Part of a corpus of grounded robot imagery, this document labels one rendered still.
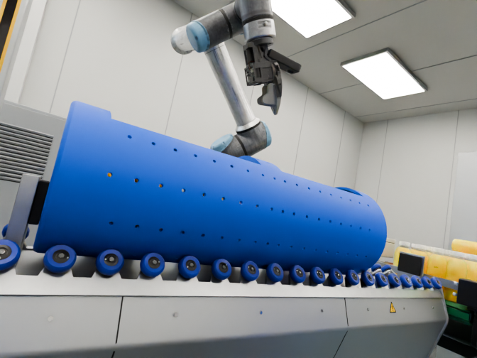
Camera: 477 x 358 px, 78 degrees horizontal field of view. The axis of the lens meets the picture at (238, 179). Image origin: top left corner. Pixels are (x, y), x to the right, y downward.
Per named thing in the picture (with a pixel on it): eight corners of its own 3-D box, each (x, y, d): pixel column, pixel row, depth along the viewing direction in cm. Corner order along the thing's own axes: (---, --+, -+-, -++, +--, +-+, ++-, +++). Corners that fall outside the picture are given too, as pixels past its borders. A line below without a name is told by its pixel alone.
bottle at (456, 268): (468, 306, 114) (473, 258, 116) (451, 302, 114) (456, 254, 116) (454, 300, 121) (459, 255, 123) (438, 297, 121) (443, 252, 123)
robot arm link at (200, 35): (163, 35, 144) (184, 18, 85) (186, 25, 146) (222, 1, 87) (174, 58, 150) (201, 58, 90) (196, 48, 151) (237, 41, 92)
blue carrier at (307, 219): (38, 224, 67) (70, 104, 66) (306, 255, 113) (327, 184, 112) (23, 282, 42) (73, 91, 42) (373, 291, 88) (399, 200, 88)
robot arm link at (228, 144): (218, 170, 175) (205, 143, 169) (243, 156, 177) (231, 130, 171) (224, 175, 161) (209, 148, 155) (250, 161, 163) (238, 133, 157)
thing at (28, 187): (4, 254, 55) (26, 173, 56) (30, 256, 57) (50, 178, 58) (-4, 268, 46) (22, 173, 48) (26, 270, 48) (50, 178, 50)
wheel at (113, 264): (122, 253, 53) (125, 248, 52) (121, 277, 51) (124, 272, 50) (96, 251, 51) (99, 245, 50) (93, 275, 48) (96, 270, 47)
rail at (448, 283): (374, 266, 142) (375, 261, 143) (375, 266, 143) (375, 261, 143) (474, 295, 109) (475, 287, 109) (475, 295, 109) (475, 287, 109)
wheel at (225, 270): (220, 285, 61) (224, 281, 59) (206, 268, 61) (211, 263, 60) (231, 273, 64) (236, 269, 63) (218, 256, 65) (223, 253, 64)
